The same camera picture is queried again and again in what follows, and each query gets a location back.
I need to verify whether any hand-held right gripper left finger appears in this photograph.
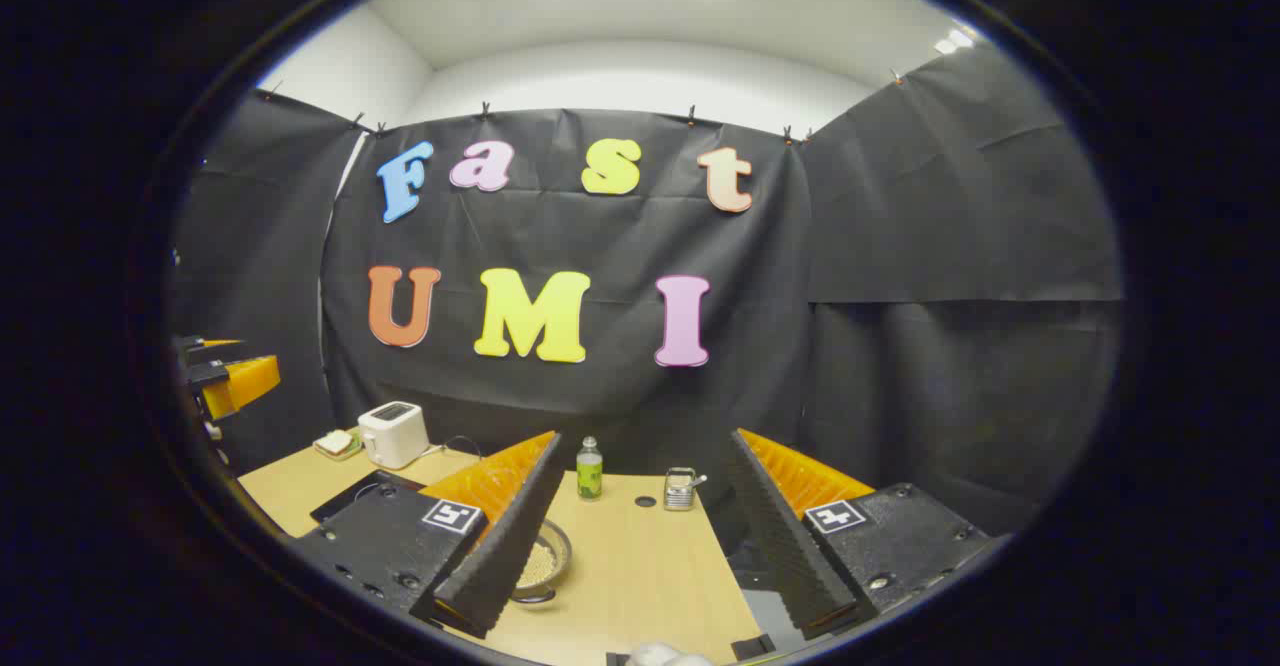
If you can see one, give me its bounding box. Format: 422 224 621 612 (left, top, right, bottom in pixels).
290 431 566 640

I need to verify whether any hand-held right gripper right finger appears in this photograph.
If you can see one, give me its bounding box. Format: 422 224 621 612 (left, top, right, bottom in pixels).
728 428 1001 640

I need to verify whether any stainless steel pot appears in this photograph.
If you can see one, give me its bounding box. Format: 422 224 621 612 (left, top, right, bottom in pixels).
510 518 573 605

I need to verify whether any black induction cooktop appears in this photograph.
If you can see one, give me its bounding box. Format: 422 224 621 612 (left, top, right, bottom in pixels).
310 469 426 525

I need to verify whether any pile of yellow soybeans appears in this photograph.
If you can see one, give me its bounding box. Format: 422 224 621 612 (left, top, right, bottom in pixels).
515 541 561 592

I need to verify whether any green label drink bottle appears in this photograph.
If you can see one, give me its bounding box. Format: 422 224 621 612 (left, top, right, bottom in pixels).
576 436 604 501

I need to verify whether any white toaster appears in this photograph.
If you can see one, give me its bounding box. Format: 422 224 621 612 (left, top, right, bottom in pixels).
357 401 431 470

